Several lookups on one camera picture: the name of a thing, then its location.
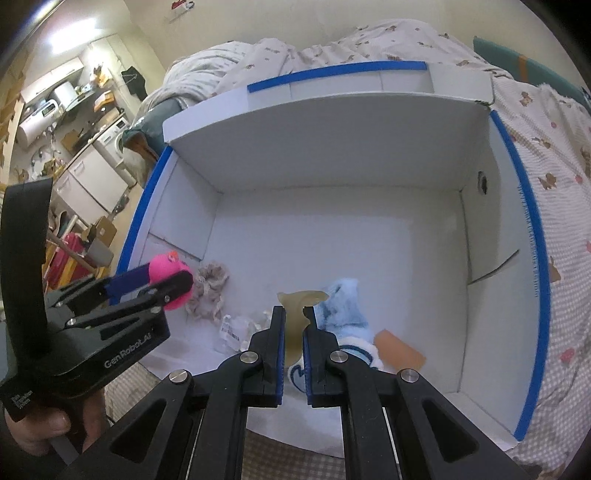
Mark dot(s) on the beige scrunchie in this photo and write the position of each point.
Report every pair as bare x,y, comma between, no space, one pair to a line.
206,299

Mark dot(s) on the red suitcase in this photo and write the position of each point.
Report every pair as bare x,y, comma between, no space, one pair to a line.
64,269

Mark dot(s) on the light blue fluffy scrunchie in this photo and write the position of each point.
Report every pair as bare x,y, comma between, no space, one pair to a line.
341,314

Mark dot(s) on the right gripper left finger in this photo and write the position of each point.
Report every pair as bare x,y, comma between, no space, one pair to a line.
192,426

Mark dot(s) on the white water heater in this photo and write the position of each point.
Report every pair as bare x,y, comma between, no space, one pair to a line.
38,121

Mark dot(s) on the tan soft toy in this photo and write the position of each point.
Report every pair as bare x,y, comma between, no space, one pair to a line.
296,321

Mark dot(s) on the teal pillow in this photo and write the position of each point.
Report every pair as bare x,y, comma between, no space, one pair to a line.
527,70

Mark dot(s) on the white dog print duvet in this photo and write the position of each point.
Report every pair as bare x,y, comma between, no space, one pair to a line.
199,76

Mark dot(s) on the white kitchen cabinet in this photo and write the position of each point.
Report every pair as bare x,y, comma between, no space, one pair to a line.
90,172

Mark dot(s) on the white washing machine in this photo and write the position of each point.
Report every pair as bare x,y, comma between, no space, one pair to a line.
109,141

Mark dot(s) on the pink rubber duck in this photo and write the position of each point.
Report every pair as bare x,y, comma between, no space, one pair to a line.
163,266

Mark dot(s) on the checkered dog print bedsheet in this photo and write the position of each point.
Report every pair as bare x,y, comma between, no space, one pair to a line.
550,135

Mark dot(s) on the red white wall hook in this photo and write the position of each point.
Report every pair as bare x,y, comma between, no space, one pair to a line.
179,8

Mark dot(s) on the black hanging bag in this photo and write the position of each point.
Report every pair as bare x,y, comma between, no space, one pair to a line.
134,82

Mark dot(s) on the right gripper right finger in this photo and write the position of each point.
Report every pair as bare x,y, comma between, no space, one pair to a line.
396,426

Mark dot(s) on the person's left hand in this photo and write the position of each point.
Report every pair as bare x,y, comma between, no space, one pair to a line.
34,432

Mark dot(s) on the cardboard box on floor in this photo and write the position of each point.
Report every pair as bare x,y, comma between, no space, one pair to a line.
103,229

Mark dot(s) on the white blue cardboard box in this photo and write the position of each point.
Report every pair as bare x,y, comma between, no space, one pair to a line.
398,174

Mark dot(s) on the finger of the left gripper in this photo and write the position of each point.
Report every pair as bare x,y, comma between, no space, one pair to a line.
127,282
173,291

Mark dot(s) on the orange soft piece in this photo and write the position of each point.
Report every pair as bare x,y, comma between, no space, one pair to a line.
396,353

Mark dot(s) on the teal cushion under duvet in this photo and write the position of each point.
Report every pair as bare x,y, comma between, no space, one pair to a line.
145,135

